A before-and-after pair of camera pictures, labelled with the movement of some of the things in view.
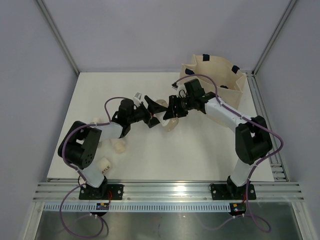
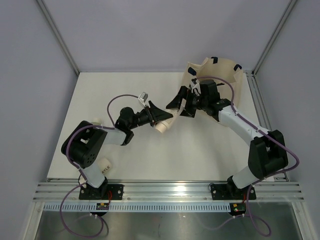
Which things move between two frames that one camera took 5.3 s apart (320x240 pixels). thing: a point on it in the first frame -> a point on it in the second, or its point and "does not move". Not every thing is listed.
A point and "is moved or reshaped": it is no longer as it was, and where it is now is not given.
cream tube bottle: [119, 145] -> [163, 126]
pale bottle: [96, 120] does not move
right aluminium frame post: [284, 16] does not move
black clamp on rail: [231, 192] does not move
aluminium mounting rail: [68, 191] does not move
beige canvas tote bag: [216, 75] is moved or reshaped
